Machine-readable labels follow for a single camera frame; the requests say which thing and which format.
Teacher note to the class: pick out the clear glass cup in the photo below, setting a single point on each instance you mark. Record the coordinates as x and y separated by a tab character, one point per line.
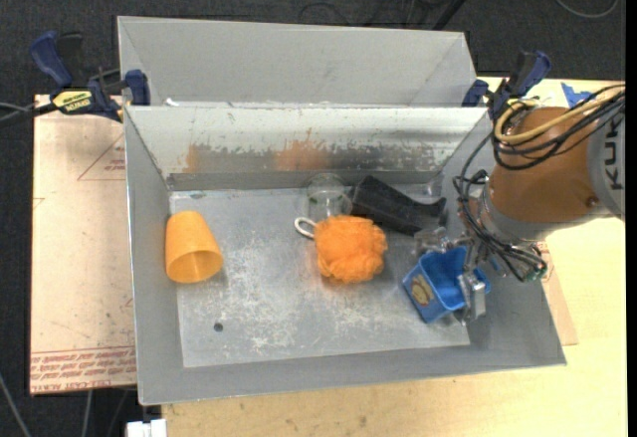
326	198

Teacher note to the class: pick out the orange mesh bath sponge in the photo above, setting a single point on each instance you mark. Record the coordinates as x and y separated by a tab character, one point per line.
351	248

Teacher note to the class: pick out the brown cardboard board red print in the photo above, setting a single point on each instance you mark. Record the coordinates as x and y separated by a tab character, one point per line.
79	251

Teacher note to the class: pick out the orange plastic cup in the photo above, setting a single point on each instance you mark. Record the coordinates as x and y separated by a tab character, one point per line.
191	248

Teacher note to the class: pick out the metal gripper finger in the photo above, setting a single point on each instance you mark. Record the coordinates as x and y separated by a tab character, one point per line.
477	298
432	238

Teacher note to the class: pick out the black wedge-shaped object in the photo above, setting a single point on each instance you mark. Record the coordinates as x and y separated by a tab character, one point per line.
388	206

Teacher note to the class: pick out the grey metal bin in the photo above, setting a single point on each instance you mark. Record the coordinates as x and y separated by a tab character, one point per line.
298	305

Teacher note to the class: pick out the blue box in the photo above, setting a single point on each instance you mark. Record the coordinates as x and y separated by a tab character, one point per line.
438	283

